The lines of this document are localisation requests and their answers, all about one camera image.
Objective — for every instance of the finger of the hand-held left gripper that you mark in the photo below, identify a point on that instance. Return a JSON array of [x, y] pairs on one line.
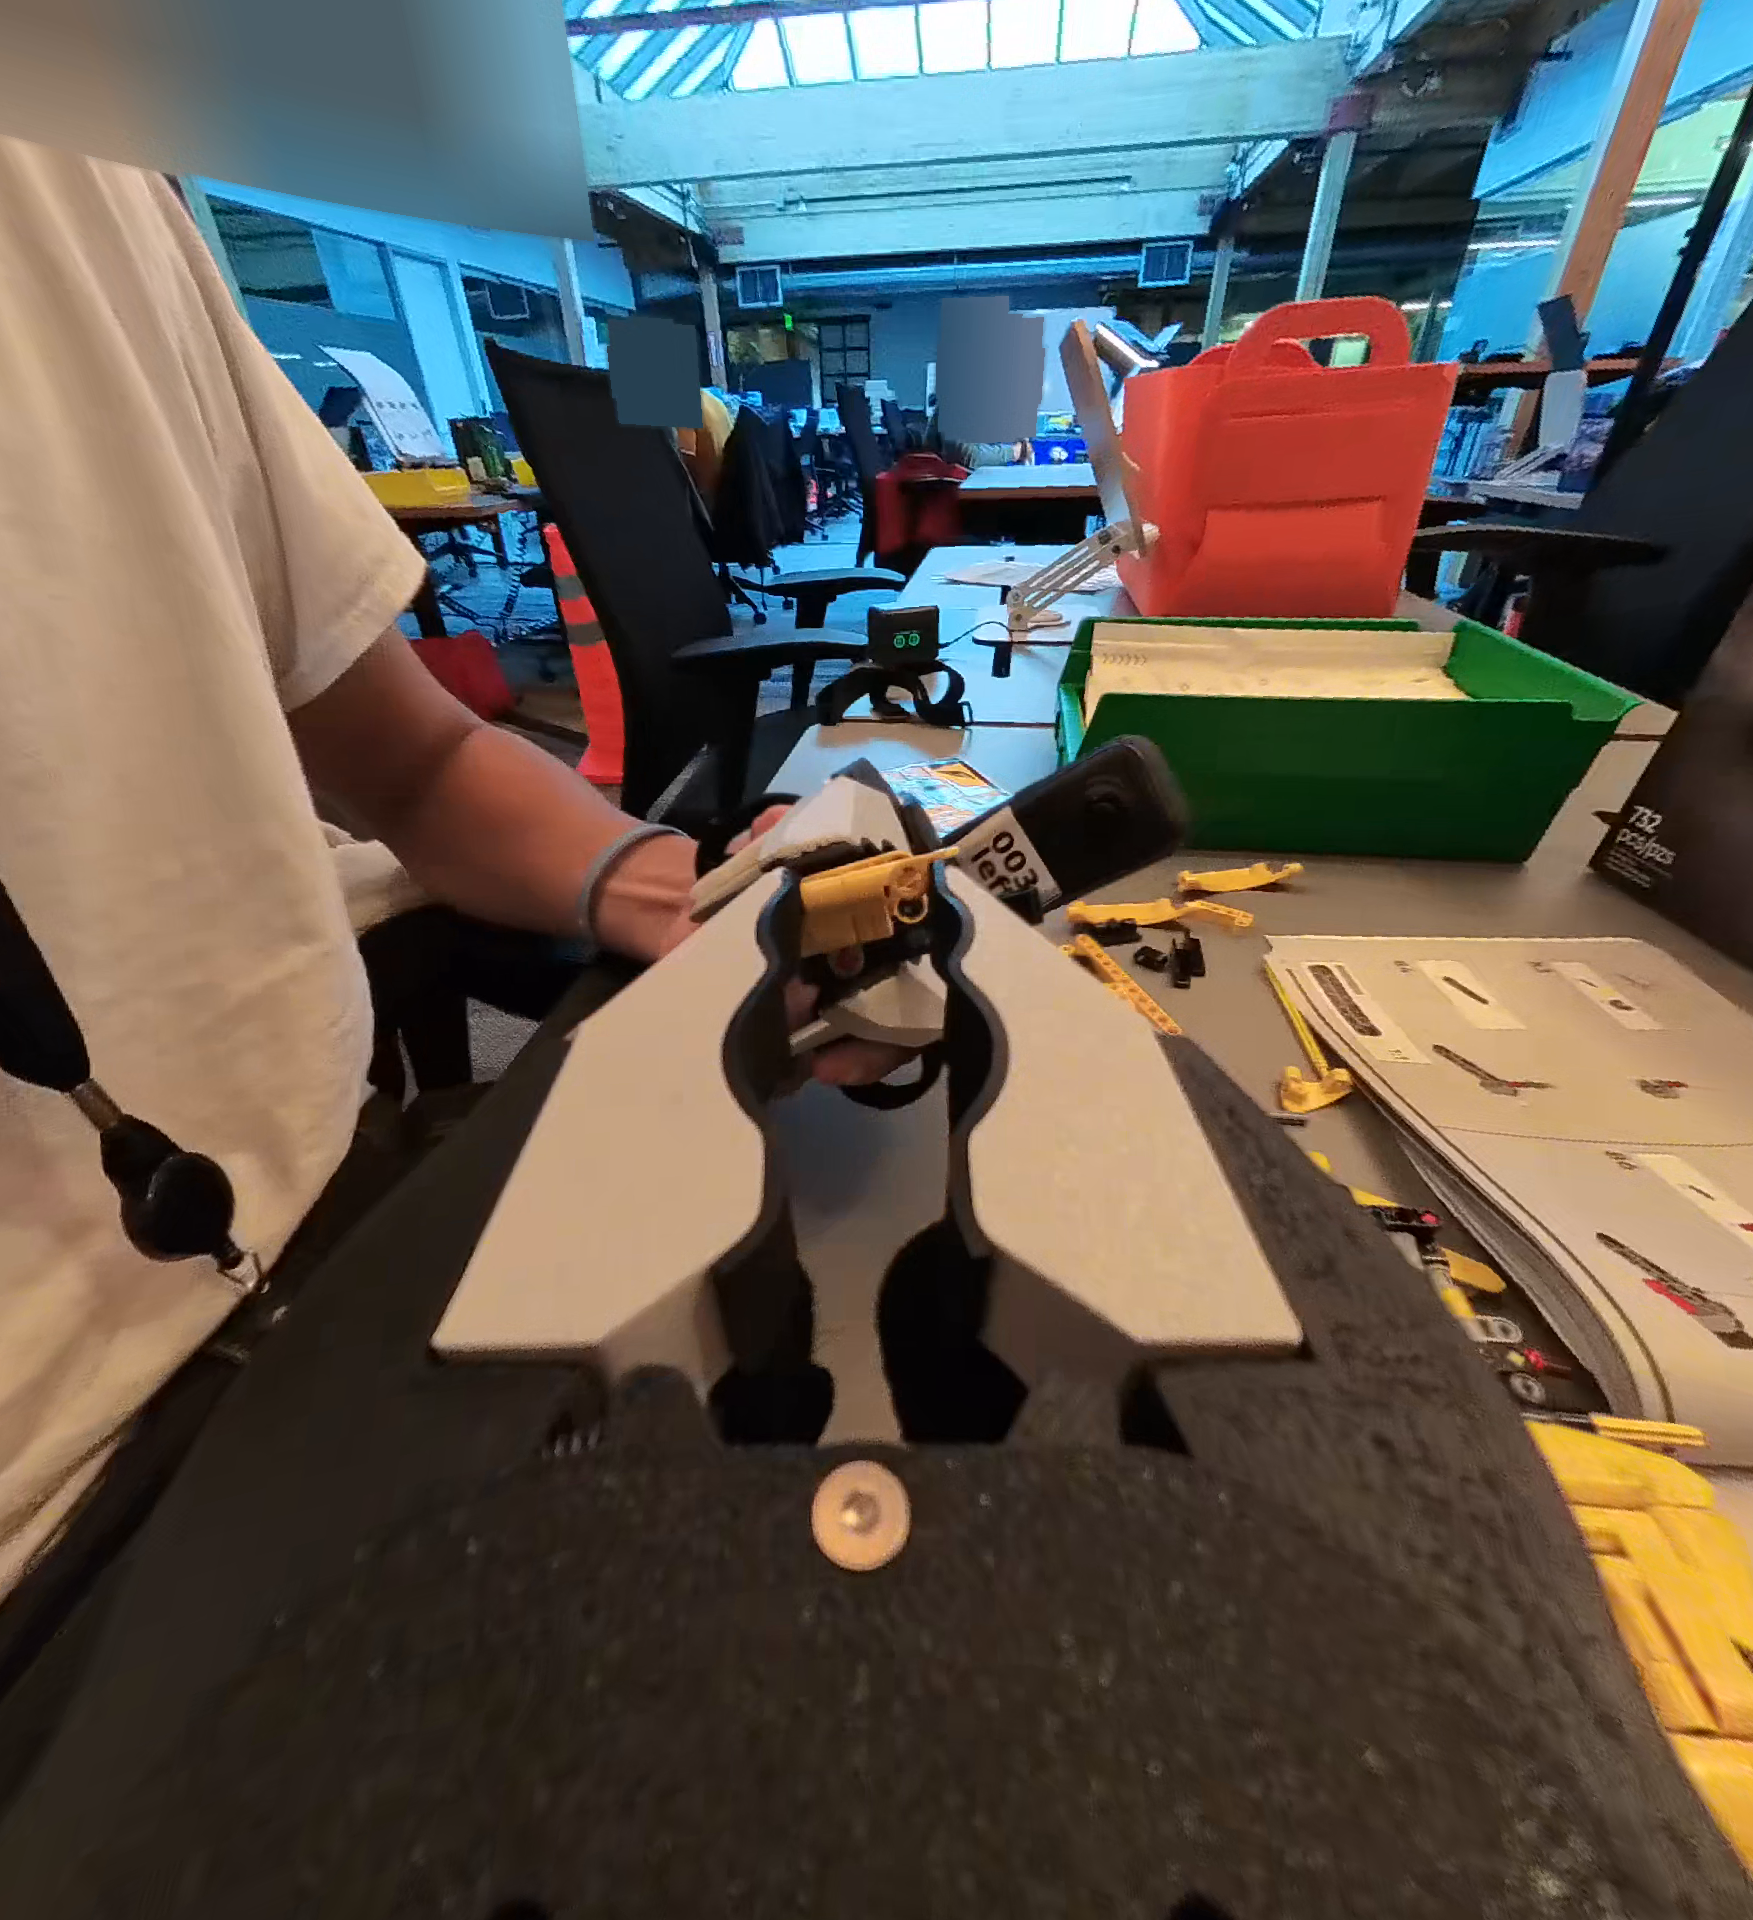
[[883, 1016], [853, 822]]

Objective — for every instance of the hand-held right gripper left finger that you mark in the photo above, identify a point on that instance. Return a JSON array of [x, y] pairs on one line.
[[606, 1184]]

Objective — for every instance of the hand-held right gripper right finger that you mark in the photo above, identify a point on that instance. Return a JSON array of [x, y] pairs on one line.
[[1133, 1201]]

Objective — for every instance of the yellow toy brick assembly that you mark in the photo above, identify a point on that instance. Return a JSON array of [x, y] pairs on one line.
[[845, 891]]

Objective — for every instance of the person's left forearm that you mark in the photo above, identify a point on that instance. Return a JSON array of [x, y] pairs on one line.
[[471, 795]]

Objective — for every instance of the person's left hand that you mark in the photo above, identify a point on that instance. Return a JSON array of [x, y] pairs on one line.
[[845, 1062]]

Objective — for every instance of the colourful printed leaflet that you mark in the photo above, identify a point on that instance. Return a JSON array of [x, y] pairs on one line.
[[951, 793]]

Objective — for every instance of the scattered yellow toy pieces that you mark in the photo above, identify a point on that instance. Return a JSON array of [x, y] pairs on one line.
[[1237, 877]]

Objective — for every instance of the black device green light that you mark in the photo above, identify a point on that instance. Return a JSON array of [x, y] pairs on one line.
[[907, 637]]

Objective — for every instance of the white paper stack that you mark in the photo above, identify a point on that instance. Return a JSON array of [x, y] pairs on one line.
[[1265, 668]]

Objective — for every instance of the blue wristband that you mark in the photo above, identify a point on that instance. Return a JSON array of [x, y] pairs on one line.
[[621, 870]]

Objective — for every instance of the green storage bin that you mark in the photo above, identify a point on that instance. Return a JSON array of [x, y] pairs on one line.
[[1341, 780]]

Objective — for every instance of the yellow thin toy strip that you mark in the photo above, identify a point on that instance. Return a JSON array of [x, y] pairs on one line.
[[1289, 1012]]

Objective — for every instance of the orange striped cone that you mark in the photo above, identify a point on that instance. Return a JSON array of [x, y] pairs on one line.
[[583, 646]]

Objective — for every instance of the red office chair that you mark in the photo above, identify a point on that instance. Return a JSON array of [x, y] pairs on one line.
[[920, 502]]

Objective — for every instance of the red bag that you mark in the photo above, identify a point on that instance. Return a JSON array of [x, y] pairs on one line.
[[465, 675]]

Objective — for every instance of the instruction booklet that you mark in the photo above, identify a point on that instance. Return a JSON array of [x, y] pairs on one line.
[[1565, 1079]]

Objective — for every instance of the yellow storage bin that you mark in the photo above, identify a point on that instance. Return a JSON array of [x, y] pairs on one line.
[[418, 485]]

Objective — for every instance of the white printed easel board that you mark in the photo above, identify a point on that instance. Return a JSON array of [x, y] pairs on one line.
[[388, 405]]

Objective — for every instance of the dark toy box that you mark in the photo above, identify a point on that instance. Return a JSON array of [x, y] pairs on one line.
[[1746, 795]]

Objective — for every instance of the yellow toy car model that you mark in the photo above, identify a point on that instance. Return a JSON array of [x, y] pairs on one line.
[[1686, 1576]]

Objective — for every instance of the glass skylight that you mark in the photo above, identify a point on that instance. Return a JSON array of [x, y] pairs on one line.
[[951, 36]]

